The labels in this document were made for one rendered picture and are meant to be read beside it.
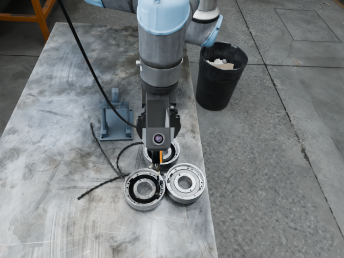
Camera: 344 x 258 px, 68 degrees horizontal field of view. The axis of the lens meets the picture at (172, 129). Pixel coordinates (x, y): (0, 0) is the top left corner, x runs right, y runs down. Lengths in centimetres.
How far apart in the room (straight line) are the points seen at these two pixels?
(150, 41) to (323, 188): 170
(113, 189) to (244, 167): 122
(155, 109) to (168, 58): 11
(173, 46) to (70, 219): 48
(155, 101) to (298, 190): 149
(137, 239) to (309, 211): 133
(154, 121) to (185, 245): 32
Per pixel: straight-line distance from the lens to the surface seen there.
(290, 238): 169
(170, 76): 44
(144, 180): 68
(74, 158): 78
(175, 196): 66
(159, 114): 48
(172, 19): 39
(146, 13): 39
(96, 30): 129
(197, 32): 94
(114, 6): 53
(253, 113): 214
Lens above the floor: 143
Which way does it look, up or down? 50 degrees down
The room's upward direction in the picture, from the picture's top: 7 degrees clockwise
